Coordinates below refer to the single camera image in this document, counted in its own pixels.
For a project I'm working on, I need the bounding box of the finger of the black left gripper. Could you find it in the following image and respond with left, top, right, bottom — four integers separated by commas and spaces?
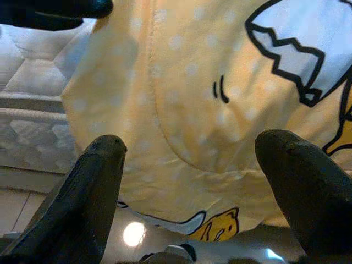
0, 0, 114, 19
0, 11, 85, 31

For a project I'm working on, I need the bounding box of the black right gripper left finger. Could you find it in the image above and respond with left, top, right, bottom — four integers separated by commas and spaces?
0, 134, 128, 264

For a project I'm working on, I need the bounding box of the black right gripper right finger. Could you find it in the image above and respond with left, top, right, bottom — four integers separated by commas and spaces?
254, 129, 352, 264

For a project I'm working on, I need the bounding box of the yellow cartoon egg blanket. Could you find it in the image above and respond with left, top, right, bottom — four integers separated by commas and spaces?
62, 0, 352, 243

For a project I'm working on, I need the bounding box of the white quilted mattress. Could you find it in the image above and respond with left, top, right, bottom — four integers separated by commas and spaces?
0, 18, 97, 177

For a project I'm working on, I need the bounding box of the grey robot right leg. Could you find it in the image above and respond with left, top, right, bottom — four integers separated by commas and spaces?
139, 243, 197, 264

